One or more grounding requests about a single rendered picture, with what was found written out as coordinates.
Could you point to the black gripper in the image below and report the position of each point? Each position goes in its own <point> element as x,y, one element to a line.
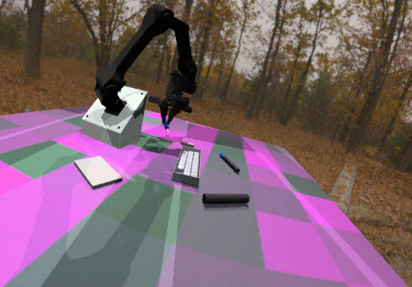
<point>163,105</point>

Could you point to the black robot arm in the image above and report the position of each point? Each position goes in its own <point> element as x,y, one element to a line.
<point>156,21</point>

